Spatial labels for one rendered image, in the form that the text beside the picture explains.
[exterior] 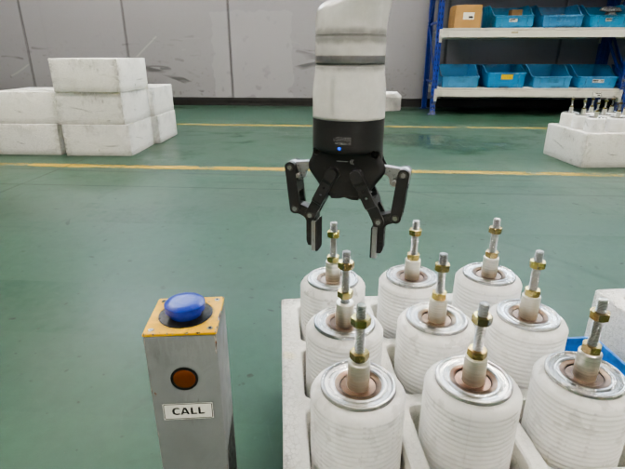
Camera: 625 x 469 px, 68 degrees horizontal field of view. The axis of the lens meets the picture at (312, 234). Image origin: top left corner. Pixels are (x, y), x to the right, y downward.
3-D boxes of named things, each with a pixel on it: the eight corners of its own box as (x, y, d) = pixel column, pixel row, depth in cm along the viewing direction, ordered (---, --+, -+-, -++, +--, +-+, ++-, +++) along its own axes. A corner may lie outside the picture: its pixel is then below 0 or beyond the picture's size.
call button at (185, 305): (203, 328, 46) (201, 310, 45) (162, 329, 46) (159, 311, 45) (208, 307, 50) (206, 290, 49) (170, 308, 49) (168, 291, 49)
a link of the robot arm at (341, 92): (401, 110, 54) (405, 53, 52) (386, 123, 44) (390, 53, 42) (325, 108, 57) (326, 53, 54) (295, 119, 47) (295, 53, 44)
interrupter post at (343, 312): (356, 328, 57) (357, 305, 56) (338, 331, 56) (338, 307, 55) (351, 318, 59) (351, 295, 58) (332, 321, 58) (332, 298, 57)
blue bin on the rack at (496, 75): (472, 85, 498) (474, 63, 491) (508, 85, 496) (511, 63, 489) (485, 87, 452) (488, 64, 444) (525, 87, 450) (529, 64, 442)
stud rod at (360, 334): (363, 368, 47) (366, 301, 44) (364, 374, 46) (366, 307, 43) (353, 368, 47) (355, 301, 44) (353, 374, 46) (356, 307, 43)
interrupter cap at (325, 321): (384, 338, 55) (384, 332, 55) (323, 346, 53) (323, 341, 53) (363, 306, 62) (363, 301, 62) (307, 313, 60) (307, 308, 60)
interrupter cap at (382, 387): (372, 357, 51) (372, 352, 51) (411, 401, 45) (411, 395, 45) (309, 374, 49) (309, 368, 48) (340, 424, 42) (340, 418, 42)
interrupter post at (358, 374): (363, 377, 48) (364, 351, 47) (374, 392, 46) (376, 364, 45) (341, 383, 47) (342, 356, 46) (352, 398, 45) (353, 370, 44)
